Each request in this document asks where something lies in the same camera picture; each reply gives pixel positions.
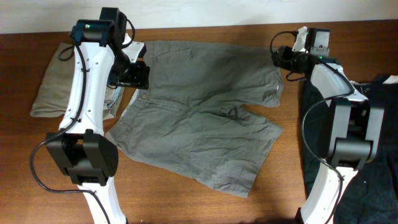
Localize grey shorts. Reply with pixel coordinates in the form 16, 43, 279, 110
106, 40, 284, 197

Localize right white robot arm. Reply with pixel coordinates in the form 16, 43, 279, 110
272, 46, 384, 223

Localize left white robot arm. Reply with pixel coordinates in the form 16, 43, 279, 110
45, 19, 150, 223

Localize folded khaki shorts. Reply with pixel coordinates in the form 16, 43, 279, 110
30, 43, 124, 120

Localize dark navy garment pile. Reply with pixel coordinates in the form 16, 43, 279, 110
301, 75, 397, 224

